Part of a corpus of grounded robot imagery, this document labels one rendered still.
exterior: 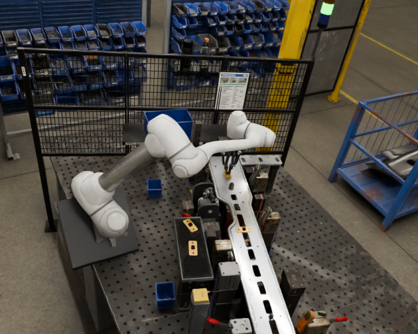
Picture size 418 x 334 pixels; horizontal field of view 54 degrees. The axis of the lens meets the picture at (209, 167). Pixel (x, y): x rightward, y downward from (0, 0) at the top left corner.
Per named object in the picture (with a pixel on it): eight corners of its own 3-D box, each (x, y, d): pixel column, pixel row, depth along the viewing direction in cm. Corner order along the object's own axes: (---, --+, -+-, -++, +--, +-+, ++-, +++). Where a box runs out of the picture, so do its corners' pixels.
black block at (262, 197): (261, 232, 268) (270, 200, 249) (245, 233, 265) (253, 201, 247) (257, 224, 274) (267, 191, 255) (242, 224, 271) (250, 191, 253)
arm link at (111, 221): (107, 244, 231) (113, 244, 211) (87, 218, 229) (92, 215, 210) (129, 226, 238) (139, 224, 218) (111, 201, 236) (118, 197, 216)
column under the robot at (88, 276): (97, 333, 274) (91, 272, 233) (84, 296, 294) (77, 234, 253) (140, 315, 288) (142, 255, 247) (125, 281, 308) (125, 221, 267)
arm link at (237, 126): (222, 136, 240) (243, 144, 236) (225, 113, 230) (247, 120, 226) (230, 127, 248) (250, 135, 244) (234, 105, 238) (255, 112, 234)
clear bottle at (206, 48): (208, 69, 280) (211, 40, 268) (199, 68, 279) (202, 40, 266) (207, 65, 285) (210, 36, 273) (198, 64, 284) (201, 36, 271)
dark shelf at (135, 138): (252, 144, 291) (253, 141, 290) (122, 145, 273) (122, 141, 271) (245, 127, 308) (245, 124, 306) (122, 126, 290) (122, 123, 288)
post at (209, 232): (207, 283, 232) (216, 235, 207) (198, 283, 231) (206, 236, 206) (206, 276, 236) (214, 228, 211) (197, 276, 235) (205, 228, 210)
